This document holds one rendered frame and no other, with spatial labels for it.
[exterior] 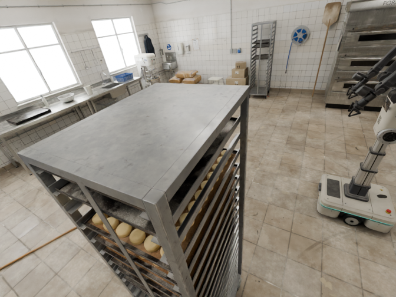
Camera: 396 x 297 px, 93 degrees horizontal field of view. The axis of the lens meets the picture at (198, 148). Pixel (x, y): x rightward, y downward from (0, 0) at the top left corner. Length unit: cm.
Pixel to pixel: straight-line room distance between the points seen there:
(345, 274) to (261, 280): 76
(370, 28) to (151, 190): 498
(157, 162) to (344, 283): 221
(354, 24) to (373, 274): 409
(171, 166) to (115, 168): 12
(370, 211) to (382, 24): 349
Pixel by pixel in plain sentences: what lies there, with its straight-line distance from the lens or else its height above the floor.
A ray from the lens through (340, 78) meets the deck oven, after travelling 525.
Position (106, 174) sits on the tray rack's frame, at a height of 182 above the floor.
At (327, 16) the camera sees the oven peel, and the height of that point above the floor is 179.
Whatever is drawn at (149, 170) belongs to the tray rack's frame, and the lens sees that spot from 41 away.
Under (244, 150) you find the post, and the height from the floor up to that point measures 151.
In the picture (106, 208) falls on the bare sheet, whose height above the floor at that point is 167.
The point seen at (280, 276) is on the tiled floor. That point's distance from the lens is 228.
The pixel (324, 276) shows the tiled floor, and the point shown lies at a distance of 240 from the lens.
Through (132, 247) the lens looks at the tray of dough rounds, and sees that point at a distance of 71.
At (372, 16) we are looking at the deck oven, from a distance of 510.
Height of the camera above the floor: 207
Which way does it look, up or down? 34 degrees down
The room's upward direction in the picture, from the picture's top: 8 degrees counter-clockwise
